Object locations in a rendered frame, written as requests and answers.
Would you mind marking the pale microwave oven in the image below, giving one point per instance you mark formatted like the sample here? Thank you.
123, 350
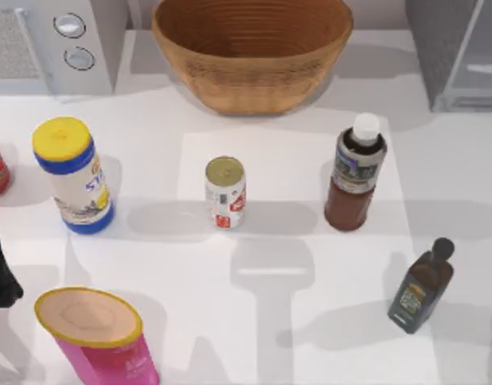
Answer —
49, 48

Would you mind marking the white microwave knob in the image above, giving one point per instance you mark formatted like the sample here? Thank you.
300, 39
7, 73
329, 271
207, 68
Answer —
69, 25
79, 58

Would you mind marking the yellow lidded white blue canister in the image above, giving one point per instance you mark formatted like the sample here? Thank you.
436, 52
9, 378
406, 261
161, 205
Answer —
79, 180

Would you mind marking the pink canister with yellow rim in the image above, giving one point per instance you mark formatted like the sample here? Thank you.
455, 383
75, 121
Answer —
106, 345

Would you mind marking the red and white can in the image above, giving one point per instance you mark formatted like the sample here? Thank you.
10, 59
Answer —
226, 196

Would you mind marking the brown woven basket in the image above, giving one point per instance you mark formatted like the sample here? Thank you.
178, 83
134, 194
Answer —
252, 60

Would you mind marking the dark green bottle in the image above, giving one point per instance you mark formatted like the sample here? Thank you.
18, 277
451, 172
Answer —
420, 293

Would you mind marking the brown bottle with white cap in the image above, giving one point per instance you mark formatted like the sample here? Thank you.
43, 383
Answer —
352, 184

